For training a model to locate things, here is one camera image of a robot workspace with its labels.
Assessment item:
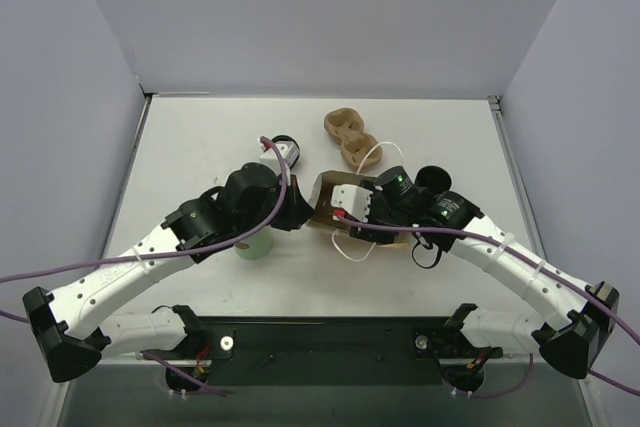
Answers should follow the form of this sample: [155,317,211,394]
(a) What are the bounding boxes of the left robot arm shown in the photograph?
[23,162,313,383]

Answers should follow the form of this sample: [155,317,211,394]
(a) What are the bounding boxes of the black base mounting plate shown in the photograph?
[154,317,503,388]

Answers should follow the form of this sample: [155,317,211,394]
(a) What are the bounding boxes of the brown pulp cup carriers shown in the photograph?
[324,107,383,172]

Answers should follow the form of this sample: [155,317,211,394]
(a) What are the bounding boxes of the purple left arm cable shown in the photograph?
[0,137,291,398]

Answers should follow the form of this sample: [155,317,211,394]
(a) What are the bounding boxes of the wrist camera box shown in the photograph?
[259,139,291,175]
[330,184,373,223]

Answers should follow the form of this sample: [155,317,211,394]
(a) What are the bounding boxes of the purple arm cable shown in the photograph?
[339,216,640,398]
[0,137,291,398]

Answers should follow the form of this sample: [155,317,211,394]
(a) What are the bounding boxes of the green straw holder cup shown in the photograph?
[233,227,274,261]

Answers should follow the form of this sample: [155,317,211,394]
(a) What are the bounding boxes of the brown paper bag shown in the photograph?
[306,141,408,263]

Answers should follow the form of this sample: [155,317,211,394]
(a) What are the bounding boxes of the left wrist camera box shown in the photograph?
[259,139,291,175]

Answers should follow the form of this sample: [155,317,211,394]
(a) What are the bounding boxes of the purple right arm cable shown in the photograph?
[339,216,640,398]

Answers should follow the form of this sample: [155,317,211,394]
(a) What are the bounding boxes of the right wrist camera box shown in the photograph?
[330,184,373,223]

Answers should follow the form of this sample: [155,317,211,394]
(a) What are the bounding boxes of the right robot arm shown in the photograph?
[331,166,620,379]

